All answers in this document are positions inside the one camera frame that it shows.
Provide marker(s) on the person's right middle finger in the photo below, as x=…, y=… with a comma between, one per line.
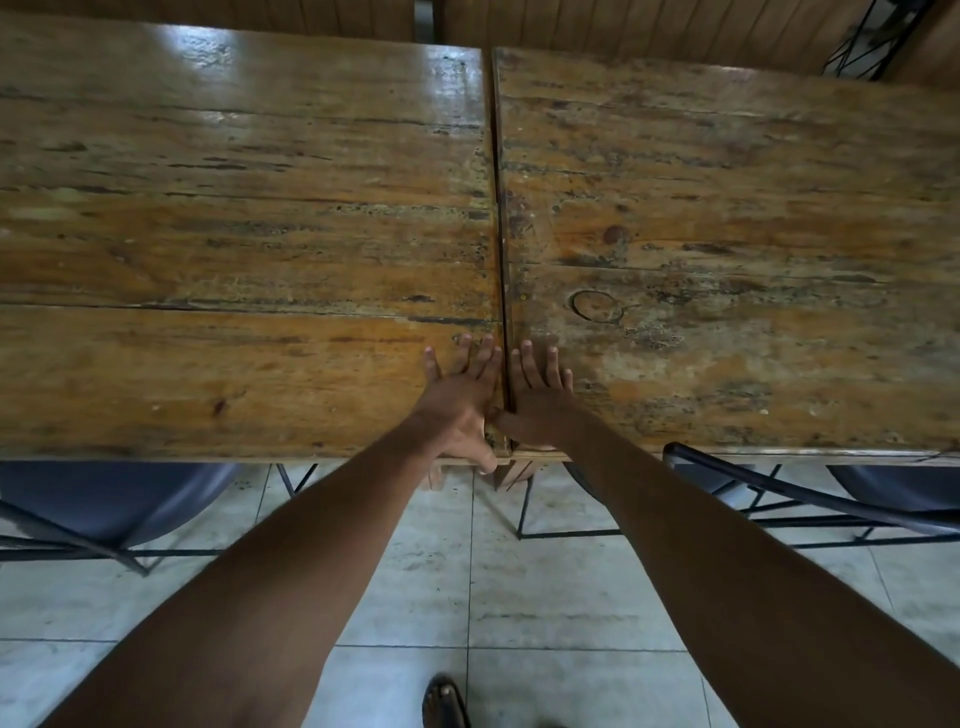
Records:
x=532, y=366

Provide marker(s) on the dark blue chair black frame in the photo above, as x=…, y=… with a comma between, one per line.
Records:
x=112, y=499
x=892, y=491

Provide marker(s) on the person's right little finger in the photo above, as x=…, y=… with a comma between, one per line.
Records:
x=568, y=386

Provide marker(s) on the person's right thumb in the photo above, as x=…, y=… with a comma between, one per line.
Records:
x=507, y=421

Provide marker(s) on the person's left thumb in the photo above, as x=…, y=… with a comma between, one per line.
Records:
x=486, y=452

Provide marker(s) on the person's left hand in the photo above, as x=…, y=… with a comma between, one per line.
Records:
x=459, y=405

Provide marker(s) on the person's right forearm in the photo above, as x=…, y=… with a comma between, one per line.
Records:
x=720, y=585

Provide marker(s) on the person's left middle finger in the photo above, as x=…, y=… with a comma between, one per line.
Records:
x=483, y=358

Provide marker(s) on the person's dark sandal foot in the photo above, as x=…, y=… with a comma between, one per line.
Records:
x=445, y=705

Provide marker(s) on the person's left forearm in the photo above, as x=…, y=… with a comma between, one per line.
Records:
x=285, y=585

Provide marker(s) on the person's left little finger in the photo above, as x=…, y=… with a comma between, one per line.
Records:
x=432, y=366

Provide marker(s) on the person's right hand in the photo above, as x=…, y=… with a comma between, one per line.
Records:
x=540, y=416

